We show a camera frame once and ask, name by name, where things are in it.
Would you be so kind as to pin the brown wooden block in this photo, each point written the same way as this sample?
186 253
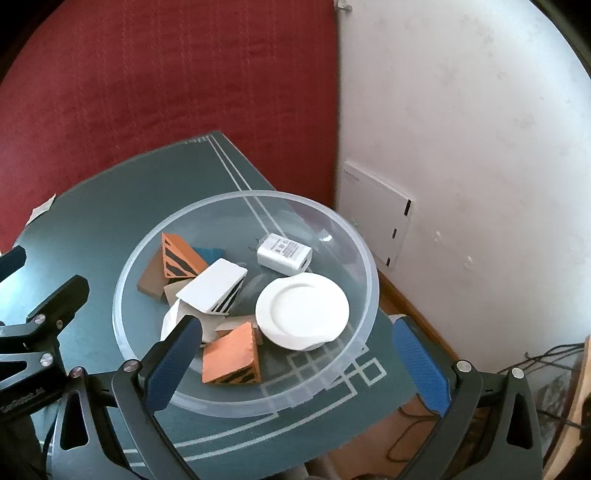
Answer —
150 279

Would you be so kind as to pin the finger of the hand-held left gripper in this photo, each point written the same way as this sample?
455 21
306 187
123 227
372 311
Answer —
62 295
11 264

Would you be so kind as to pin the clear plastic bowl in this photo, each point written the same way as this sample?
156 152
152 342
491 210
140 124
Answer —
360 258

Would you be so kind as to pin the white charger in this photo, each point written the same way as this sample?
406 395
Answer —
281 253

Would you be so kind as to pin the wooden furniture edge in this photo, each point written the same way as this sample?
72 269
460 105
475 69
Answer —
582 392

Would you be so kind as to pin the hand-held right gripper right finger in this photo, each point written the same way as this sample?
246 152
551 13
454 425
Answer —
420 364

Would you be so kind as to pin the blue wooden wedge block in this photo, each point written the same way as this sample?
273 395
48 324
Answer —
210 254

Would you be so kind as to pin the orange striped triangular block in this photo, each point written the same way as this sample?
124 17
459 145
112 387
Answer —
231 355
180 258

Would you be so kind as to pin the beige rectangular wooden block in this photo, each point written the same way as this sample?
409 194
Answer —
171 290

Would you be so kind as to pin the white paper sheet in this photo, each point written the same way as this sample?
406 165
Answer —
42 208

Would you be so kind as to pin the white ceramic plate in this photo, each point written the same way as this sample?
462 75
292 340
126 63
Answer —
300 309

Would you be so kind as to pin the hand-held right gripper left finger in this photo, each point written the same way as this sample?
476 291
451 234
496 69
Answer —
173 357

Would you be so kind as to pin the white block with black stripes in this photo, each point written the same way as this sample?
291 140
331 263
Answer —
210 284

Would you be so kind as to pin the white wall panel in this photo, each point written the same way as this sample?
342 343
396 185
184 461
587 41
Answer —
374 217

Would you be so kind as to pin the plain white wooden block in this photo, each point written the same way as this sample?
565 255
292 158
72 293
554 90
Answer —
171 321

